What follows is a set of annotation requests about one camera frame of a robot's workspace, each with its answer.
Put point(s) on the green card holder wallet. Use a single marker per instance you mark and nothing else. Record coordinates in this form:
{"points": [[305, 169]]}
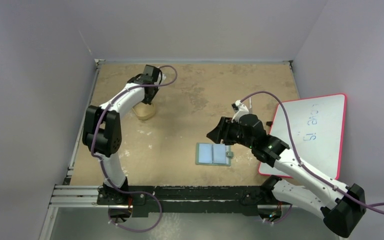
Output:
{"points": [[210, 154]]}

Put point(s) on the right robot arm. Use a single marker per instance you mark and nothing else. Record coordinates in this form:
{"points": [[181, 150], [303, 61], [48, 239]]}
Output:
{"points": [[327, 198]]}

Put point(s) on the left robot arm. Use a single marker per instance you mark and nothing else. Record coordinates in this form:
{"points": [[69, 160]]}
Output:
{"points": [[102, 131]]}

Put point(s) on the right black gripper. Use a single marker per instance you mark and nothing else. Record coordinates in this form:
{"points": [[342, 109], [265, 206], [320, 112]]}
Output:
{"points": [[225, 130]]}

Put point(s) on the black base frame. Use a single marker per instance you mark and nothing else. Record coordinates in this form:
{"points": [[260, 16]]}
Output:
{"points": [[247, 200]]}

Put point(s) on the white marker pen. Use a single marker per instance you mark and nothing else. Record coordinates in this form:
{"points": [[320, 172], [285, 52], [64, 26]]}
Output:
{"points": [[250, 106]]}

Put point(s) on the pink framed whiteboard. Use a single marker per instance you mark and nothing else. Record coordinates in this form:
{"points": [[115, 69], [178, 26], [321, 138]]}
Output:
{"points": [[315, 126]]}

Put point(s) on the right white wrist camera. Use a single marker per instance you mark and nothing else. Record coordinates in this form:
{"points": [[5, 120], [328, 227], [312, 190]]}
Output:
{"points": [[240, 110]]}

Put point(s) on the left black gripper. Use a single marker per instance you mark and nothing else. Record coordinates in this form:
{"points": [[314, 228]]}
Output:
{"points": [[148, 101]]}

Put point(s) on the beige oval tray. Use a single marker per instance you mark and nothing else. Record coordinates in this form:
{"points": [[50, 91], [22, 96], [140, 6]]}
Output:
{"points": [[144, 111]]}

